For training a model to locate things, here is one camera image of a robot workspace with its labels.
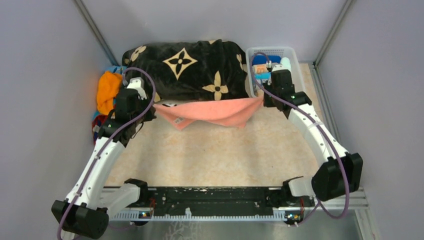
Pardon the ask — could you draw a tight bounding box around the pink panda towel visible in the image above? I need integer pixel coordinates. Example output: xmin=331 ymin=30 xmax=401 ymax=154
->
xmin=154 ymin=97 xmax=263 ymax=130

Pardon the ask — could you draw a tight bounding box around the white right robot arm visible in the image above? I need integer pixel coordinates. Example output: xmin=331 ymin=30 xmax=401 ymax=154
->
xmin=263 ymin=63 xmax=363 ymax=206

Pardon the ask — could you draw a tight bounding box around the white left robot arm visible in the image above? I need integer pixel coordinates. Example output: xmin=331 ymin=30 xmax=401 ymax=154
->
xmin=51 ymin=77 xmax=156 ymax=240

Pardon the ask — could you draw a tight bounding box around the white plastic basket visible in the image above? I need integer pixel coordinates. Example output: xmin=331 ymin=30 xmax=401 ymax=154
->
xmin=245 ymin=46 xmax=305 ymax=98

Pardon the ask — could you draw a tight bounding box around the light blue rolled towel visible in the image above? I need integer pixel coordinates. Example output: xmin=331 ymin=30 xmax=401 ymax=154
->
xmin=254 ymin=72 xmax=271 ymax=82

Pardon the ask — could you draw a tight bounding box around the mint white rolled towel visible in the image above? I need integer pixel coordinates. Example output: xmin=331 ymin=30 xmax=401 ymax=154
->
xmin=280 ymin=57 xmax=292 ymax=72

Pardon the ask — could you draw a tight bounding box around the beige orange rolled towel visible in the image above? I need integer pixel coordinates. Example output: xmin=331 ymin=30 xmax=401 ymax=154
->
xmin=252 ymin=64 xmax=272 ymax=75

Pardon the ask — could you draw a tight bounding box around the red blue patterned towel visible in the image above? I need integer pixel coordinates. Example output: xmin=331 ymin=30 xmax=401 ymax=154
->
xmin=91 ymin=65 xmax=126 ymax=142

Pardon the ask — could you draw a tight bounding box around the dark blue rolled towel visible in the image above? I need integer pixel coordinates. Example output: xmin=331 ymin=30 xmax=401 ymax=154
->
xmin=251 ymin=55 xmax=282 ymax=65

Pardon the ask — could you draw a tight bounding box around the black floral blanket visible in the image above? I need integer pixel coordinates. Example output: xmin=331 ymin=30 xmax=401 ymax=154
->
xmin=122 ymin=39 xmax=249 ymax=101

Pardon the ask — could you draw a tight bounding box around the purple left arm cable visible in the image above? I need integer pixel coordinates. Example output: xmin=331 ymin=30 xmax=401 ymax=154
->
xmin=56 ymin=67 xmax=157 ymax=240

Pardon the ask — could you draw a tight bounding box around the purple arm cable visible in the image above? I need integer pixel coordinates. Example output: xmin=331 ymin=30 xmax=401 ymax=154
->
xmin=249 ymin=52 xmax=351 ymax=220
xmin=56 ymin=67 xmax=157 ymax=240

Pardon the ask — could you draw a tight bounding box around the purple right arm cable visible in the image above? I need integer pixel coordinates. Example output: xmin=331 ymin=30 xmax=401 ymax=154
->
xmin=249 ymin=52 xmax=351 ymax=220

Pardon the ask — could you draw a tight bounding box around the white slotted cable duct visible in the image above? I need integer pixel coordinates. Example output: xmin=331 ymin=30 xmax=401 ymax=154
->
xmin=111 ymin=210 xmax=300 ymax=222

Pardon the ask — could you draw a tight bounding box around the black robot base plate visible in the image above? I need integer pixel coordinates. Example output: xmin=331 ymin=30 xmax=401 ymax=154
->
xmin=130 ymin=186 xmax=315 ymax=217

